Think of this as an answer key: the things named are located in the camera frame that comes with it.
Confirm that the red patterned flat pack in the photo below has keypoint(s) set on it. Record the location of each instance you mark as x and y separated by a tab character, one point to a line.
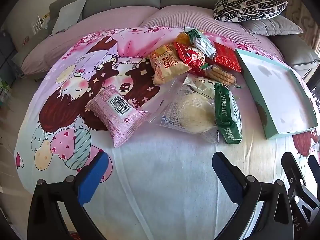
226	57

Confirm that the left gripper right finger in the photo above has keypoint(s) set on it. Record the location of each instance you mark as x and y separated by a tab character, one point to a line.
263	211

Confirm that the teal white cardboard tray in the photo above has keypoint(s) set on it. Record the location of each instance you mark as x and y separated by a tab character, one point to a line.
284	106

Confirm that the red nice snack pack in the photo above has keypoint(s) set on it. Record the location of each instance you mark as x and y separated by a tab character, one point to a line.
192	57

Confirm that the black white patterned pillow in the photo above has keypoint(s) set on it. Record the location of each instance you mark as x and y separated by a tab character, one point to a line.
244	10

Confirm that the clear bag white pastry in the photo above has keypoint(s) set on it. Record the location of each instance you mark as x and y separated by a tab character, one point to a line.
186	110

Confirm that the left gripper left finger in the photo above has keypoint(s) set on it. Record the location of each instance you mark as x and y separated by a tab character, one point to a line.
45	220

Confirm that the light grey cushion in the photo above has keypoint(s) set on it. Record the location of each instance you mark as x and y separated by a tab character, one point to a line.
68	16

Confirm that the pink barcode snack pack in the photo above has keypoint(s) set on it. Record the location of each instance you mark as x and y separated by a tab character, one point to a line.
117	114

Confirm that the beige brown snack pack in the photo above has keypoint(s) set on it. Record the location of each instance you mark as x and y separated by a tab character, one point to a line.
166	64

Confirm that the cream calligraphy snack pack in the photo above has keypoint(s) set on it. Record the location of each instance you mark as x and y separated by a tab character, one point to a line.
199	88

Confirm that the yellow orange snack pack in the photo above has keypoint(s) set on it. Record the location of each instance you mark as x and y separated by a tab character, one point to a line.
183	39

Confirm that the light green foil pack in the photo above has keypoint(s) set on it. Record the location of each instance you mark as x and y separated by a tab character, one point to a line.
201	42

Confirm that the dark green biscuit pack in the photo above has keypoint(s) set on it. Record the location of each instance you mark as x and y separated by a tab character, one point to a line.
227	115

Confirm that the pink textured sofa cover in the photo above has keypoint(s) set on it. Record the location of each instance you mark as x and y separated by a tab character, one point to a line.
43	50

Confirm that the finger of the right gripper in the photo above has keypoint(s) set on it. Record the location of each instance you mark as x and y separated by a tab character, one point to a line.
294	175
314	166

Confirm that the cartoon print pink cloth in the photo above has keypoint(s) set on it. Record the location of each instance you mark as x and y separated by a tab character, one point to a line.
160	183

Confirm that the clear green biscuit pack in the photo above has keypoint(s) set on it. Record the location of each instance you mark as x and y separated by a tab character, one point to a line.
216	73

